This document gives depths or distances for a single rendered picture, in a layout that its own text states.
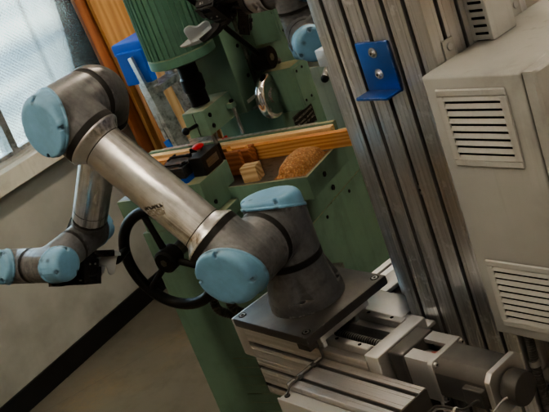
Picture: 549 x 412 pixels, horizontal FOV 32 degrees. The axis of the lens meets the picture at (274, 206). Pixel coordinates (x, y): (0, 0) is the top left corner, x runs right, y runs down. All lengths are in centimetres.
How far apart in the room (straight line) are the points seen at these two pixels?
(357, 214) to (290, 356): 86
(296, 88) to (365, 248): 51
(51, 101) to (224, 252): 40
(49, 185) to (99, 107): 214
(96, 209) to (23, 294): 178
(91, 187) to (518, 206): 90
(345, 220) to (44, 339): 163
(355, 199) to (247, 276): 109
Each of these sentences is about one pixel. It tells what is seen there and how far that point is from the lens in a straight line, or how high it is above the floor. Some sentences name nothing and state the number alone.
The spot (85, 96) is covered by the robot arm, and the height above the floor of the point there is 133.
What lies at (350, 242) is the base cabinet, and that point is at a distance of 260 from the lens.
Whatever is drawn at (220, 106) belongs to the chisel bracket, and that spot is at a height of 105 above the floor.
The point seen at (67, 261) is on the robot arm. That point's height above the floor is 100.
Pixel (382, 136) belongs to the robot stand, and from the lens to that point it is 165.
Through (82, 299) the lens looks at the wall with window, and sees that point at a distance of 395.
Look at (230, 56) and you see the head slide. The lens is 250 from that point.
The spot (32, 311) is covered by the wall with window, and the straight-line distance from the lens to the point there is 379.
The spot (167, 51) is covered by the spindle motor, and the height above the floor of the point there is 124.
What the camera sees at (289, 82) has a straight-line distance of 250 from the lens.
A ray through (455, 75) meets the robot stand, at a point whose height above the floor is 123.
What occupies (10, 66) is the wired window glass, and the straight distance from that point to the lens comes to 390.
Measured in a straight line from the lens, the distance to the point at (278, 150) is 240.
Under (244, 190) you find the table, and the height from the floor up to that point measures 89.
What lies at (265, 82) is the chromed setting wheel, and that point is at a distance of 249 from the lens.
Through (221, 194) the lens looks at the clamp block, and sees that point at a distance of 231.
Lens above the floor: 163
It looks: 20 degrees down
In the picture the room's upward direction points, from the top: 21 degrees counter-clockwise
